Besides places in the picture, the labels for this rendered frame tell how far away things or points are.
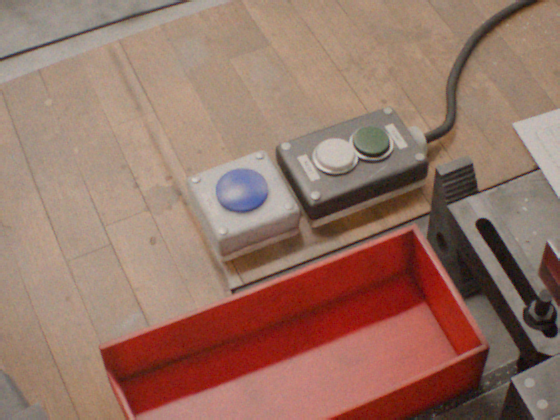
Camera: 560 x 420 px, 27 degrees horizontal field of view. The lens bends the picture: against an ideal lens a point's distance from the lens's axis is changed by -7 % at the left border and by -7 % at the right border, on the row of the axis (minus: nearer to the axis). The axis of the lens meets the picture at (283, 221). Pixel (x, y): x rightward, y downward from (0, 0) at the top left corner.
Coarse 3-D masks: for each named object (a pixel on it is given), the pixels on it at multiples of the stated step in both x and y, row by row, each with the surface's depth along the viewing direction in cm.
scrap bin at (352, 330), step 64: (384, 256) 92; (192, 320) 87; (256, 320) 91; (320, 320) 93; (384, 320) 93; (448, 320) 90; (128, 384) 89; (192, 384) 89; (256, 384) 89; (320, 384) 89; (384, 384) 89; (448, 384) 86
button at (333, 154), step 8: (320, 144) 98; (328, 144) 98; (336, 144) 98; (344, 144) 98; (320, 152) 98; (328, 152) 98; (336, 152) 98; (344, 152) 98; (352, 152) 98; (320, 160) 97; (328, 160) 97; (336, 160) 97; (344, 160) 97; (352, 160) 98; (328, 168) 97; (336, 168) 97; (344, 168) 97
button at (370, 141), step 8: (368, 128) 99; (376, 128) 99; (360, 136) 99; (368, 136) 99; (376, 136) 99; (384, 136) 99; (360, 144) 98; (368, 144) 98; (376, 144) 98; (384, 144) 98; (360, 152) 98; (368, 152) 98; (376, 152) 98; (384, 152) 98
